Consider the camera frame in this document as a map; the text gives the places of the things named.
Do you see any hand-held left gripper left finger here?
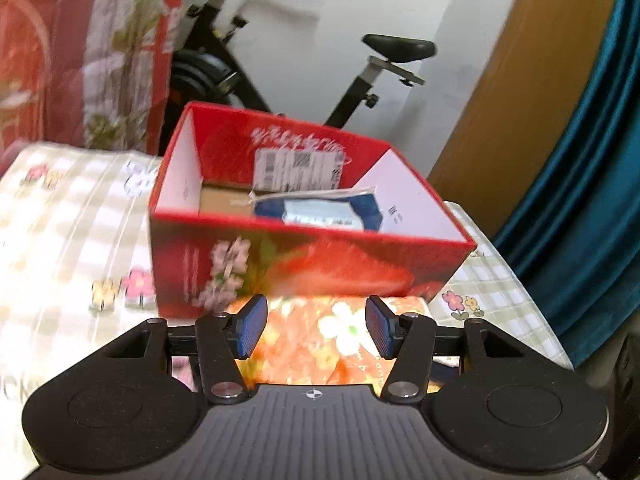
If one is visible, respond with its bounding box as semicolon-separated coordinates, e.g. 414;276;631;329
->
102;294;271;406

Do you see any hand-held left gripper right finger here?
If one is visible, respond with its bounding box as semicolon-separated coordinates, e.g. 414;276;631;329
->
365;295;526;406

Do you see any red strawberry print box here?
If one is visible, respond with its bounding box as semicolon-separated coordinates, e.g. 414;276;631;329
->
148;101;477;320

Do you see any blue plastic packet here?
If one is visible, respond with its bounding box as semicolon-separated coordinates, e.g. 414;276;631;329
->
250;187;384;234

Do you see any checked cartoon tablecloth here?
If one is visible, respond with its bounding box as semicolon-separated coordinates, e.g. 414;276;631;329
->
0;141;575;480

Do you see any black exercise bike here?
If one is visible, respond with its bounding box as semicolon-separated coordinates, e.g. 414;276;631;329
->
159;0;437;157

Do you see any teal curtain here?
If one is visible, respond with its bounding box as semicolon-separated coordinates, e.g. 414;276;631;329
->
492;0;640;368

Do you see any wooden door panel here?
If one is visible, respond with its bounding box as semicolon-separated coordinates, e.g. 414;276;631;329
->
427;0;621;233

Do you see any pink printed backdrop cloth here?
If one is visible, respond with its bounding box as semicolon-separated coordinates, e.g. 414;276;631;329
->
0;0;198;154

